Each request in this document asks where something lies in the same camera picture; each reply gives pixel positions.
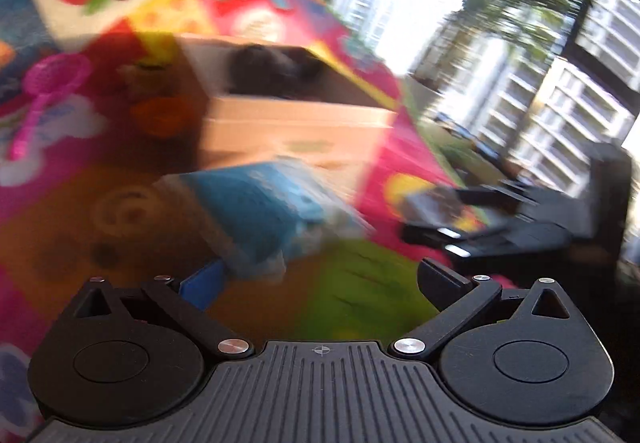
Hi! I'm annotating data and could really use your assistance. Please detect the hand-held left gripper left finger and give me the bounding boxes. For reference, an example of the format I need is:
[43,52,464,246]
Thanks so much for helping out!
[69,259,253,359]

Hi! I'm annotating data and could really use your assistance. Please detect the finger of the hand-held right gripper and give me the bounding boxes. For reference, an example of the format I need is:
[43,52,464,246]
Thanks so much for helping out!
[451,186,540,208]
[401,221,522,259]

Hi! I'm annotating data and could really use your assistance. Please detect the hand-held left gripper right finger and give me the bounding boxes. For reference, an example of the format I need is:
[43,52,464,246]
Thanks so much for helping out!
[390,257,574,360]

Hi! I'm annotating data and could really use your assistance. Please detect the black packet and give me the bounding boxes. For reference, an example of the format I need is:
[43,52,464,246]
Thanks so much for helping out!
[404,188,464,227]

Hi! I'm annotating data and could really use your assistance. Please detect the blue tissue pack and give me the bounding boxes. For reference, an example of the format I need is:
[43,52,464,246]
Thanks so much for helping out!
[156,157,374,281]

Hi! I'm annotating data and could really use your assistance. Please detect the pink cardboard box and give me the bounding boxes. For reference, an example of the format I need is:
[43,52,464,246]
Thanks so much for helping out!
[177,34,399,205]

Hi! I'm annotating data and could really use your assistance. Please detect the black plush toy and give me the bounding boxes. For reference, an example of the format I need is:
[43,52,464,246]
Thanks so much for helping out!
[226,44,327,100]

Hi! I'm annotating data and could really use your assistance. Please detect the pink plastic strainer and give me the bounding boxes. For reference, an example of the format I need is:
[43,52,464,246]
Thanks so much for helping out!
[7,53,94,162]

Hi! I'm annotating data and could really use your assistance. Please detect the black framed window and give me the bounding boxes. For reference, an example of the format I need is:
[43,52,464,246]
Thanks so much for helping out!
[270,0,640,206]

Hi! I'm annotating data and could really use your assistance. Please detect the colourful cartoon play mat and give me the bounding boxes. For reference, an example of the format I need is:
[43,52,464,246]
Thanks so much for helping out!
[0,0,501,429]

